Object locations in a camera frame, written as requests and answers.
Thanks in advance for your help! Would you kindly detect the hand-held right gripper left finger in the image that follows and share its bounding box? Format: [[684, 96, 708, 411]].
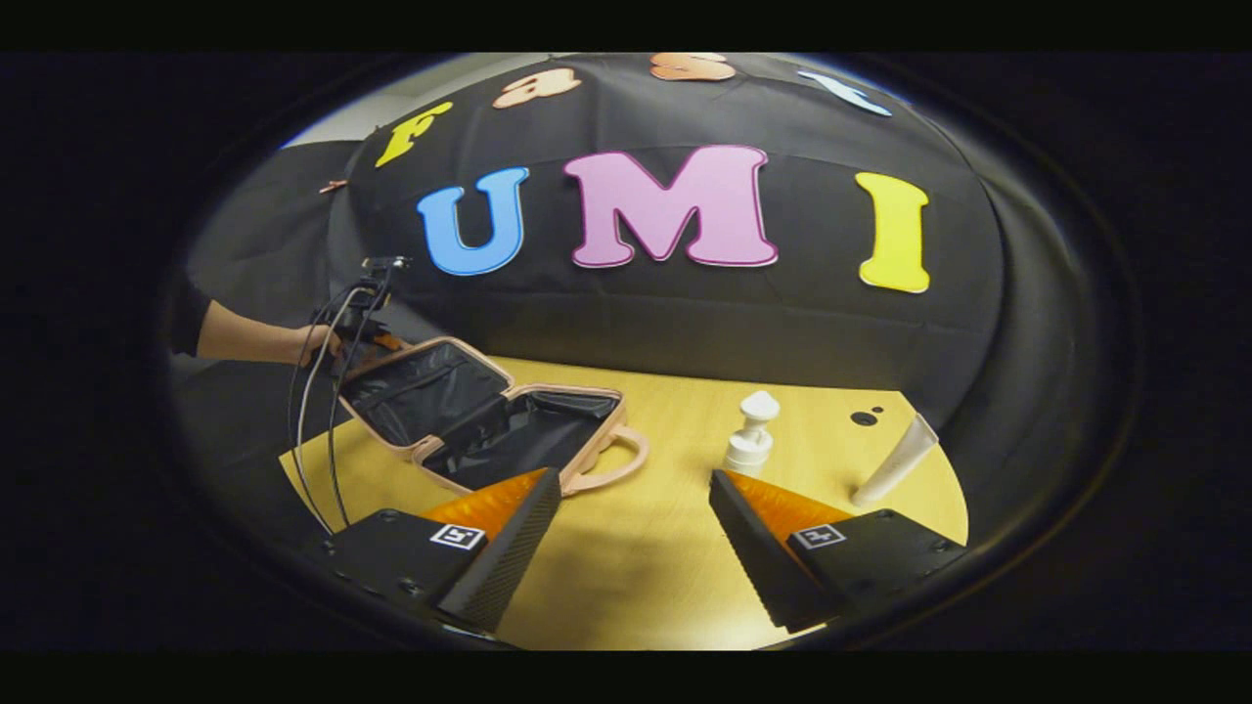
[[303, 467, 563, 635]]

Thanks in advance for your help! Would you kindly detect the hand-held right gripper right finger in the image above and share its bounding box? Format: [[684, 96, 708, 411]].
[[708, 469, 969, 635]]

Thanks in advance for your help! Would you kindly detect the pink suitcase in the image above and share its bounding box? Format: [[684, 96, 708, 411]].
[[337, 336, 650, 497]]

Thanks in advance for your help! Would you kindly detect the white pump bottle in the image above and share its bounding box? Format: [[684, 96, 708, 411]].
[[722, 390, 782, 477]]

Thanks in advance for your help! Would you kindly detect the white cosmetic tube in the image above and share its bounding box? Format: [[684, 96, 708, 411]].
[[851, 413, 940, 507]]

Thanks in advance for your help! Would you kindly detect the black backdrop cloth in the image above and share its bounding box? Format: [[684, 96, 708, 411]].
[[171, 54, 1136, 549]]

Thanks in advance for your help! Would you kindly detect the grey cable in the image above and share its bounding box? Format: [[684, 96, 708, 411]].
[[288, 284, 378, 537]]

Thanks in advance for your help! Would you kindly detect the black cable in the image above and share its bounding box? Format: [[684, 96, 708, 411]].
[[327, 264, 394, 531]]

